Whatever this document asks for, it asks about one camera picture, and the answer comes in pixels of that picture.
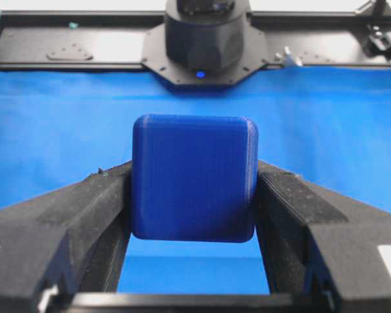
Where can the black clamp at table corner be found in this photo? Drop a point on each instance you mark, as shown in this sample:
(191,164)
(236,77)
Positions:
(378,41)

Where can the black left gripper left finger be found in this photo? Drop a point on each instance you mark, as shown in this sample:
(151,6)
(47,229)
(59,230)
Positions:
(70,240)

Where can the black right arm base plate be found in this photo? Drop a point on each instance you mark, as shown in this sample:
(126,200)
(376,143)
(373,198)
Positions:
(154,58)

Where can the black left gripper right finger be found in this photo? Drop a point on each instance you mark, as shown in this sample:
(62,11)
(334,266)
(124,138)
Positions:
(333,249)

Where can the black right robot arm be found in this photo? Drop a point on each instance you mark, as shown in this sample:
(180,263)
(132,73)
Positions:
(205,35)

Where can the black aluminium frame rail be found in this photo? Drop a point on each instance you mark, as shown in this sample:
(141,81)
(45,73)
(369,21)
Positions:
(112,41)

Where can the blue block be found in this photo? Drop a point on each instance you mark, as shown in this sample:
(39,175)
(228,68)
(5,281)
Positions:
(194,178)

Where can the blue table cloth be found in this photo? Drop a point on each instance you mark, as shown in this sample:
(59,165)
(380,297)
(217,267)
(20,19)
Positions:
(330,126)

